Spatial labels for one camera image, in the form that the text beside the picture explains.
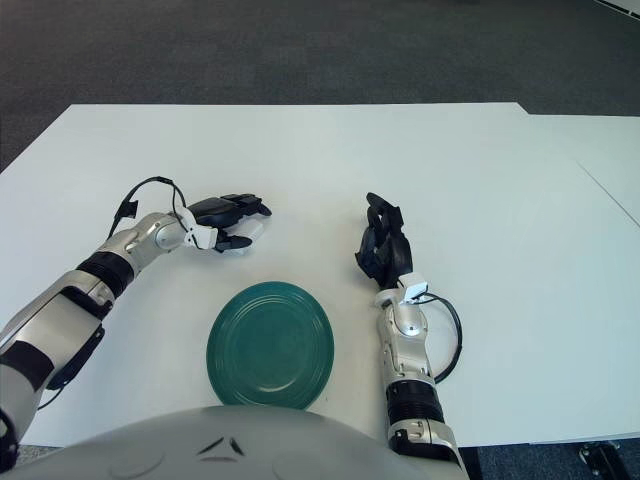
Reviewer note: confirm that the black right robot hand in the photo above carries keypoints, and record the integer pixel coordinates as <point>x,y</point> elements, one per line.
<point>397,255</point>

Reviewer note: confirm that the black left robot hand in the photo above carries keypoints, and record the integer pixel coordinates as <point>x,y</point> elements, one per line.
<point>220,209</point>

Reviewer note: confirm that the white charger block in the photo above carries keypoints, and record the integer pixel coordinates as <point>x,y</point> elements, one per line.
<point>254,231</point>

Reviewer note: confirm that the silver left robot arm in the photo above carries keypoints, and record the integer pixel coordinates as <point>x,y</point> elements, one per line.
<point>65,310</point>

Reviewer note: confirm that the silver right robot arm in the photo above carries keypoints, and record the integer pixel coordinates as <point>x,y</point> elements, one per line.
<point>410,330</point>

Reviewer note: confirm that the teal green round plate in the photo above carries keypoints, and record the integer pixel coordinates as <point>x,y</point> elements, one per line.
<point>270,345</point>

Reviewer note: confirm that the grey robot torso shell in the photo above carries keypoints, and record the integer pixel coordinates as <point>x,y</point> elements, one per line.
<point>200,450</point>

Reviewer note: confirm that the black metal table foot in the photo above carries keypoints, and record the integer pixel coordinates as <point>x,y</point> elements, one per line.
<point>602,460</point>

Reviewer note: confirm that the white strip on floor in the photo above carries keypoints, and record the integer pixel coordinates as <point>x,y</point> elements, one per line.
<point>622,5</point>

